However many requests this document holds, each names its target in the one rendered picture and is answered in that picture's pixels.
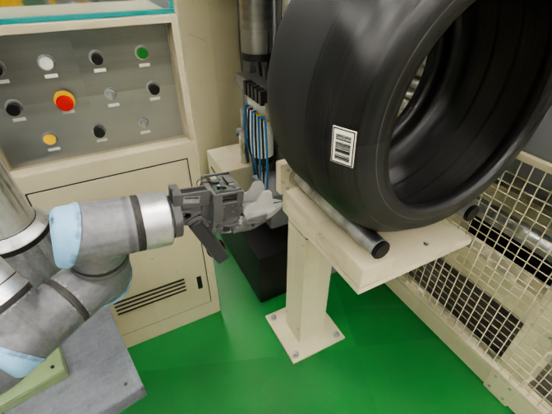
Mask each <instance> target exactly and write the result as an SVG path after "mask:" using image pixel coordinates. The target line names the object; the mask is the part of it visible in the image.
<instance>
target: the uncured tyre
mask: <svg viewBox="0 0 552 414"><path fill-rule="evenodd" d="M426 56H427V59H426V63H425V68H424V71H423V73H422V76H421V79H420V81H419V84H418V86H417V88H416V90H415V92H414V94H413V96H412V97H411V99H410V101H409V102H408V104H407V106H406V107H405V108H404V109H403V111H402V112H401V114H400V115H399V116H398V117H397V115H398V112H399V109H400V107H401V105H402V102H403V99H404V97H405V95H406V93H407V90H408V88H409V86H410V84H411V83H412V80H413V78H414V76H415V75H416V73H417V71H418V69H419V68H420V66H421V64H422V63H423V62H424V60H425V58H426ZM267 103H268V111H269V120H270V124H271V127H272V130H273V134H274V137H275V140H276V141H277V143H278V147H279V148H280V150H281V153H282V155H283V157H284V158H285V160H286V161H287V163H288V165H289V166H290V167H291V169H292V170H293V171H294V172H295V173H296V174H297V175H298V176H299V177H300V178H301V179H302V180H303V181H305V182H306V183H307V184H308V185H309V186H310V187H311V188H312V189H314V190H315V191H316V192H317V193H318V194H319V195H320V196H321V197H323V198H324V199H325V200H326V201H327V202H328V203H329V204H330V205H332V206H333V207H334V208H335V209H336V210H337V211H338V212H339V213H340V214H341V215H342V216H343V217H345V218H346V219H348V220H350V221H352V222H354V223H357V224H359V225H361V226H363V227H365V228H369V229H371V230H375V231H379V232H397V231H402V230H408V229H413V228H422V227H425V226H428V225H431V224H433V223H437V222H439V221H441V220H443V219H446V218H447V217H449V216H451V215H453V214H455V213H457V212H458V211H459V210H460V209H462V208H464V207H465V206H467V205H468V204H470V203H471V202H472V201H473V200H474V199H475V198H477V197H478V196H479V195H480V194H482V193H483V192H484V191H485V190H486V189H487V188H488V187H489V186H491V185H492V184H493V183H494V182H495V181H496V180H497V179H498V178H499V177H500V175H501V174H502V173H503V172H504V171H505V170H506V169H507V168H508V166H509V165H510V164H511V163H512V162H513V161H514V159H515V158H516V157H517V156H518V155H519V154H520V152H521V151H522V149H523V148H524V147H525V145H526V144H527V142H528V141H529V140H530V139H531V137H532V136H533V134H534V133H535V131H536V129H537V127H538V126H539V125H540V124H541V121H542V120H543V118H544V116H545V115H546V113H547V111H548V110H549V108H550V105H551V104H552V0H290V2H289V4H288V5H287V9H286V11H285V12H284V14H283V18H282V20H281V22H280V25H279V28H278V31H277V34H276V37H275V40H274V45H273V48H272V53H271V56H270V60H269V71H268V80H267ZM333 125H335V126H337V127H342V128H346V129H348V130H352V131H356V132H357V134H356V148H355V155H354V163H353V168H349V167H347V166H345V165H342V164H340V163H335V162H334V161H331V149H332V136H333Z"/></svg>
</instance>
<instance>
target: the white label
mask: <svg viewBox="0 0 552 414"><path fill-rule="evenodd" d="M356 140H357V132H356V131H352V130H348V129H346V128H342V127H340V126H335V125H333V136H332V149H331V161H334V162H335V163H340V164H342V165H345V166H347V167H349V168H353V163H354V155H355V148H356Z"/></svg>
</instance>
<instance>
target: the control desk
mask: <svg viewBox="0 0 552 414"><path fill-rule="evenodd" d="M195 139H196V138H195V132H194V127H193V121H192V115H191V106H190V100H189V94H188V88H187V83H186V72H185V66H184V61H183V55H182V44H181V39H180V33H179V27H178V21H177V15H176V14H174V13H169V14H157V15H144V16H120V17H108V18H95V19H83V20H70V21H46V22H34V23H21V24H9V25H0V159H1V160H2V162H3V163H4V165H5V166H6V168H7V170H8V172H9V173H10V174H11V176H12V178H13V179H14V181H15V182H16V184H17V185H18V187H19V188H20V190H21V192H22V193H23V195H24V197H25V198H26V199H27V201H28V203H29V204H30V206H31V207H36V208H40V209H43V210H44V211H51V210H52V209H53V208H55V207H58V206H62V205H69V204H70V203H73V202H76V203H82V202H87V201H93V200H104V199H110V198H116V197H122V196H133V195H137V194H143V193H149V192H155V191H163V192H164V193H165V194H166V196H168V185H172V184H177V186H178V188H179V189H180V188H186V187H192V186H197V185H198V186H199V185H200V180H199V179H200V167H199V161H198V156H197V150H196V141H195ZM197 180H199V181H198V182H197ZM196 182H197V185H196ZM129 255H130V262H131V267H132V280H131V286H130V288H129V290H128V292H127V294H126V295H125V296H124V297H123V298H122V299H121V300H120V301H118V302H116V303H115V304H112V305H111V306H108V307H109V310H110V311H111V313H112V316H113V318H114V320H115V321H116V322H115V323H116V325H117V327H118V330H119V332H120V334H121V336H122V339H123V341H124V343H125V345H126V348H129V347H132V346H134V345H136V344H138V343H142V342H144V341H146V340H149V339H151V338H154V337H157V336H159V335H161V334H165V333H167V332H169V331H171V330H173V329H176V328H179V327H181V326H183V325H185V324H189V323H191V322H193V321H196V320H199V319H201V318H204V317H206V316H208V315H212V314H213V313H216V312H218V311H220V305H219V295H218V289H217V283H216V278H215V272H214V262H213V258H212V257H210V256H209V255H208V254H207V252H206V249H205V247H204V246H203V245H202V243H201V242H200V241H199V239H198V238H197V237H196V235H195V234H194V233H193V232H192V230H190V228H189V226H184V234H183V237H177V238H174V243H173V244H172V245H170V246H163V247H159V248H155V249H151V250H147V251H139V252H136V253H132V254H129Z"/></svg>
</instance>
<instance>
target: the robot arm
mask: <svg viewBox="0 0 552 414"><path fill-rule="evenodd" d="M199 180H200V185H199V186H198V185H197V182H198V181H199ZM199 180H197V182H196V185H197V186H192V187H186V188H180V189H179V188H178V186H177V184H172V185H168V195H166V194H165V193H164V192H163V191H155V192H149V193H143V194H137V195H127V196H122V197H116V198H110V199H104V200H93V201H87V202H82V203H76V202H73V203H70V204H69V205H62V206H58V207H55V208H53V209H52V210H51V211H44V210H43V209H40V208H36V207H31V206H30V204H29V203H28V201H27V199H26V198H25V197H24V195H23V193H22V192H21V190H20V188H19V187H18V185H17V184H16V182H15V181H14V179H13V178H12V175H11V174H10V173H9V172H8V170H7V168H6V166H5V165H4V163H3V162H2V160H1V159H0V395H1V394H3V393H5V392H6V391H8V390H9V389H11V388H12V387H14V386H15V385H16V384H18V383H19V382H20V381H22V380H23V379H24V378H25V377H26V376H27V375H28V374H29V373H30V372H31V371H32V370H34V369H35V368H36V367H37V366H38V365H40V364H41V363H42V362H44V361H46V360H47V359H46V358H47V357H48V356H50V355H51V354H52V353H53V352H54V351H55V350H56V349H57V348H58V347H59V346H60V345H61V344H62V343H64V342H65V341H66V340H67V339H68V338H69V337H70V336H71V335H72V334H73V333H74V332H75V331H76V330H77V329H79V328H80V327H81V326H82V325H83V324H84V322H86V321H87V320H88V319H90V318H91V317H92V316H93V315H94V314H95V313H96V312H97V311H98V310H99V309H100V308H101V307H104V306H111V305H112V304H115V303H116V302H118V301H120V300H121V299H122V298H123V297H124V296H125V295H126V294H127V292H128V290H129V288H130V286H131V280H132V267H131V262H130V255H129V254H132V253H136V252H139V251H147V250H151V249H155V248H159V247H163V246H170V245H172V244H173V243H174V238H177V237H183V234H184V226H189V228H190V230H192V232H193V233H194V234H195V236H196V237H197V238H198V239H199V241H200V242H201V243H202V245H203V246H204V247H205V249H206V252H207V254H208V255H209V256H210V257H212V258H213V259H215V260H216V262H217V263H218V264H221V263H223V262H224V261H225V260H227V259H228V257H229V256H228V253H227V252H226V246H225V244H224V242H223V241H222V240H220V239H218V238H217V237H216V236H215V235H214V232H216V233H220V234H222V233H230V232H232V233H235V232H245V231H249V230H251V229H254V228H257V227H258V226H260V225H261V224H262V223H265V222H266V220H267V219H269V218H271V217H272V216H273V215H275V214H276V213H277V212H278V211H279V210H280V209H281V208H282V206H283V202H282V201H281V200H277V199H273V197H272V193H271V191H270V190H265V188H264V183H263V182H262V181H254V182H253V183H252V184H251V187H250V189H249V190H248V191H247V192H244V190H242V188H241V187H240V186H239V185H238V183H237V182H236V181H235V179H234V178H233V177H232V175H231V174H229V172H219V173H212V174H206V175H200V179H199ZM241 214H244V215H242V216H241Z"/></svg>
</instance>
